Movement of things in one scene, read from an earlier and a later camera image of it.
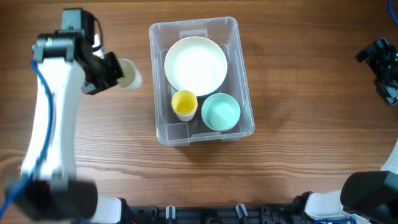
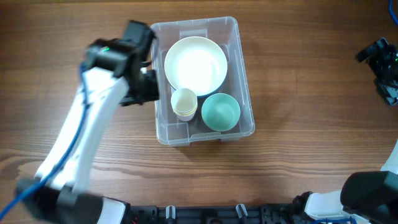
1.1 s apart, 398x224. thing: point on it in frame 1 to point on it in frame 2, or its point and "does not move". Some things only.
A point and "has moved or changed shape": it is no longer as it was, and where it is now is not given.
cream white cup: (132, 77) has moved or changed shape
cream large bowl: (196, 64) does not move
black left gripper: (114, 71) to (153, 94)
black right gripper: (389, 91) does not move
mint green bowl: (221, 112) does not move
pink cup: (185, 118) does not move
